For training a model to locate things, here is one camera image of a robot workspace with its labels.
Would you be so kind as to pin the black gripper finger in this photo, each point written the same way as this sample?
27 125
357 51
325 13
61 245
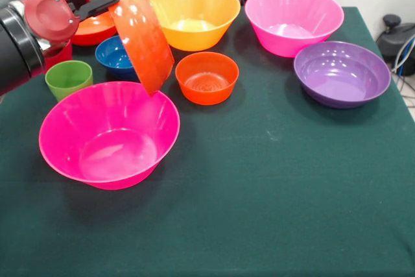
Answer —
97 5

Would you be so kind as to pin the large pink bowl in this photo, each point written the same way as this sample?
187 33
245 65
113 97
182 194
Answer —
291 30
110 147

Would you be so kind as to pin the small red-orange bowl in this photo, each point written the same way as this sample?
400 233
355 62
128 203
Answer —
207 72

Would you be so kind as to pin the dark green tablecloth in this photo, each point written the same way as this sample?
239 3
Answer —
259 192

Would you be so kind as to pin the small blue bowl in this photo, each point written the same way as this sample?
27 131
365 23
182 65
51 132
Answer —
113 58

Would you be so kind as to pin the crimson cup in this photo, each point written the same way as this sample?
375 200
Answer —
60 58

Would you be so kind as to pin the medium red-orange bowl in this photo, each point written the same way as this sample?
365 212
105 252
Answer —
94 32
142 40

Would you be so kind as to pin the green cup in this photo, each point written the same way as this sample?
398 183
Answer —
68 79

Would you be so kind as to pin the purple bowl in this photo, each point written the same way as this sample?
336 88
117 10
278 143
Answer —
340 79

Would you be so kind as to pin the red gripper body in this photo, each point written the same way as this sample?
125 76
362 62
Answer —
48 17

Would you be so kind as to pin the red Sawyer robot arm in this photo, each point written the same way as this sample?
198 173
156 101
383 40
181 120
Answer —
16 53

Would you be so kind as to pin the large orange bowl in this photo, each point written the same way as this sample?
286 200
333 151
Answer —
197 33

